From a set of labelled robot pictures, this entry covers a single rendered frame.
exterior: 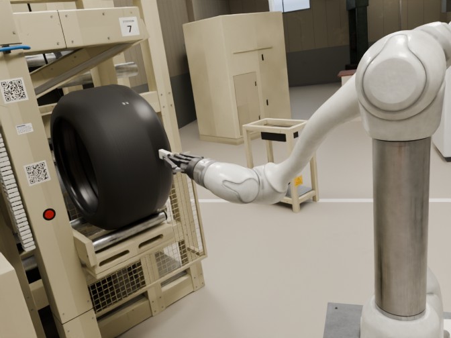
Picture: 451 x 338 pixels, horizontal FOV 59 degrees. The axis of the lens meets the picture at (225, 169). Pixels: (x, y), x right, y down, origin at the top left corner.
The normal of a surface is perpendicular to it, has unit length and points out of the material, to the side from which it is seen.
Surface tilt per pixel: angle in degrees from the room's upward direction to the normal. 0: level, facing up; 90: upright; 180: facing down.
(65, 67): 90
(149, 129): 66
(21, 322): 90
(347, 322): 0
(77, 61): 90
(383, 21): 90
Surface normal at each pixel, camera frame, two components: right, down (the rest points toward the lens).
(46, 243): 0.66, 0.14
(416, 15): -0.32, 0.32
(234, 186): -0.45, -0.08
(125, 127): 0.49, -0.38
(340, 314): -0.14, -0.95
